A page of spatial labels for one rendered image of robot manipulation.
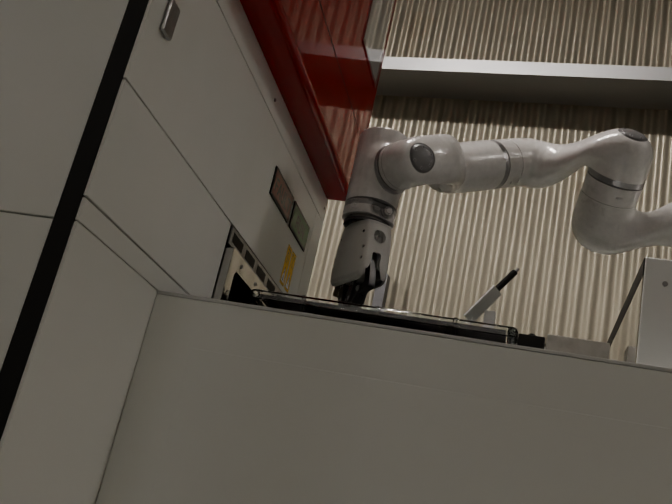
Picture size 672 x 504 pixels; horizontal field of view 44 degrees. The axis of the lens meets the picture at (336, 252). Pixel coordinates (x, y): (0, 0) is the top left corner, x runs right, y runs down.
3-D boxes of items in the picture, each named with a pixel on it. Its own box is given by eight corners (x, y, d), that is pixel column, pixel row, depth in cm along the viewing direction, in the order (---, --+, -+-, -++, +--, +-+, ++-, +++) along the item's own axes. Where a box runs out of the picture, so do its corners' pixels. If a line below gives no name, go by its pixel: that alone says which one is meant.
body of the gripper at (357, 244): (405, 221, 131) (392, 288, 128) (370, 235, 140) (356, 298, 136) (365, 204, 128) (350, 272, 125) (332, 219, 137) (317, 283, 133)
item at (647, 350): (635, 377, 89) (645, 255, 94) (585, 453, 140) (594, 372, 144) (730, 392, 87) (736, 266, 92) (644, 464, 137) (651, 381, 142)
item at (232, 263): (205, 310, 112) (223, 245, 116) (282, 384, 153) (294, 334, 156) (218, 312, 112) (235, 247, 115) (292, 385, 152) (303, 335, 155)
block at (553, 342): (544, 354, 110) (547, 332, 111) (543, 360, 113) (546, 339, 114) (608, 363, 108) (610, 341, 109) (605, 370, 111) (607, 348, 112)
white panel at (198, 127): (53, 216, 79) (169, -116, 92) (269, 397, 153) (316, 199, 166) (83, 220, 78) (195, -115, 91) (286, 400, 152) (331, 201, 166)
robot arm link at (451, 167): (544, 173, 143) (410, 188, 125) (478, 194, 156) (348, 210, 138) (533, 122, 143) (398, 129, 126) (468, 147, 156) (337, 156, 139)
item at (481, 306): (457, 350, 151) (468, 281, 156) (458, 355, 155) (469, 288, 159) (491, 355, 150) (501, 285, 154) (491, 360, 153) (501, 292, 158)
